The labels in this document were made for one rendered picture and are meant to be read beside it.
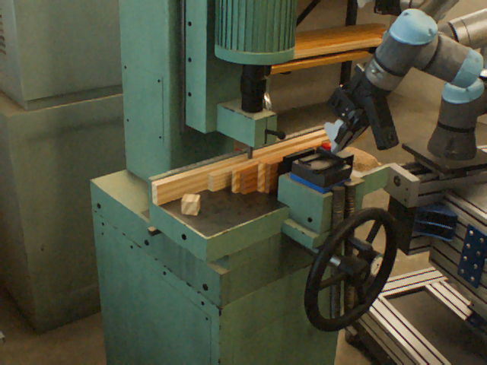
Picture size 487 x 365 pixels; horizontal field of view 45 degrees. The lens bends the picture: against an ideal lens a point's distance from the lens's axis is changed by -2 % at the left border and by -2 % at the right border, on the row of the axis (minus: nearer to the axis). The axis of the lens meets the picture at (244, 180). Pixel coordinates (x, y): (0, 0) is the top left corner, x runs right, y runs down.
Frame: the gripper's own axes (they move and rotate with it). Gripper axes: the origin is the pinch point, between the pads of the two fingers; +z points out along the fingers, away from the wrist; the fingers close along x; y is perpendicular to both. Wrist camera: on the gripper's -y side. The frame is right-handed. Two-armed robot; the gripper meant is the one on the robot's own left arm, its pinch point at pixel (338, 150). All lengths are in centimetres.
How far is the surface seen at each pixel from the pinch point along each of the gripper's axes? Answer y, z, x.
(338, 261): -19.0, 11.6, 8.9
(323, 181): -5.4, 0.3, 9.2
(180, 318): -6, 46, 30
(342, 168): -4.5, -0.5, 3.0
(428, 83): 113, 162, -334
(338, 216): -11.9, 5.6, 6.5
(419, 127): 79, 163, -283
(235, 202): 4.4, 16.3, 18.8
